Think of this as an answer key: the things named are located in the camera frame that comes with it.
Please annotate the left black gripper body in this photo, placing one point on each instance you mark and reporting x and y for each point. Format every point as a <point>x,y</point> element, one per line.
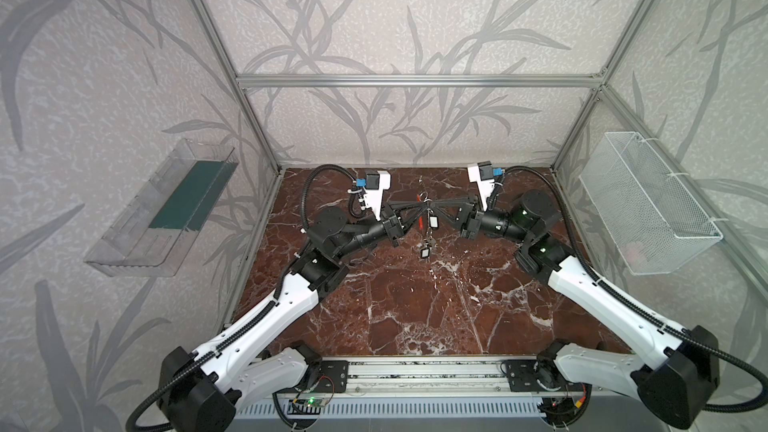
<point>391,225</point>

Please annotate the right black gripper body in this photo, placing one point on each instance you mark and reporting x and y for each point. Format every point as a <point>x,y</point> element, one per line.
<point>470,220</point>

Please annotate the metal keyring plate red handle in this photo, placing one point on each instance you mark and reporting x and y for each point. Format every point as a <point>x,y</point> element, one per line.
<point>423,197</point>

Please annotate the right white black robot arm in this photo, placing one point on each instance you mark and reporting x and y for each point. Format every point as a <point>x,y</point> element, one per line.
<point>672,371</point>

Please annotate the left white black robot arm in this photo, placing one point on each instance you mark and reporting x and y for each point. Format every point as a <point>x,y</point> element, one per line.
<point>203,389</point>

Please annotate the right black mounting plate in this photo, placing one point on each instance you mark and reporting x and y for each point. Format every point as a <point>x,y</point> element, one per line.
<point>521,375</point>

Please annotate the black mounting plate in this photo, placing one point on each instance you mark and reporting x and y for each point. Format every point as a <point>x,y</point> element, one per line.
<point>521,375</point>
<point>327,376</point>

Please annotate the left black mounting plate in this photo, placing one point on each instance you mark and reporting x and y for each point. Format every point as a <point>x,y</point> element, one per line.
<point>327,376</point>

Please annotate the right wiring bundle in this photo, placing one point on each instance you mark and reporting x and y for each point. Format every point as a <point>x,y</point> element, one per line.
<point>564,405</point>

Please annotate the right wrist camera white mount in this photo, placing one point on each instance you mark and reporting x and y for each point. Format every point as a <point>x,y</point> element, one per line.
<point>485,176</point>

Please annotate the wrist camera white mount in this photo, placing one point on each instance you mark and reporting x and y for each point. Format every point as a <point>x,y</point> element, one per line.
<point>485,176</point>
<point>369,190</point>

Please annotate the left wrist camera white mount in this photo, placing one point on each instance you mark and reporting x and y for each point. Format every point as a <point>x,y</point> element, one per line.
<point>369,190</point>

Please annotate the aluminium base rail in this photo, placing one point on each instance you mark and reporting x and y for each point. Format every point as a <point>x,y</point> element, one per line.
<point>480,375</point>

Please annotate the white wire mesh basket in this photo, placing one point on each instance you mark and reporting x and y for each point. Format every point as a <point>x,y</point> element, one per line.
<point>654,220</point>

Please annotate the left circuit board with wires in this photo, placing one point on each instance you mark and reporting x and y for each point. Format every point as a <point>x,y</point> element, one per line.
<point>308,405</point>

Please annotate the clear plastic wall bin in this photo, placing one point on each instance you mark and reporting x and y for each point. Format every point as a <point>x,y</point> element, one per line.
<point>156,231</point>

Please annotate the aluminium frame profiles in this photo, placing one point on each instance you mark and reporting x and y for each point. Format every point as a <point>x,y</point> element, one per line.
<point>448,82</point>

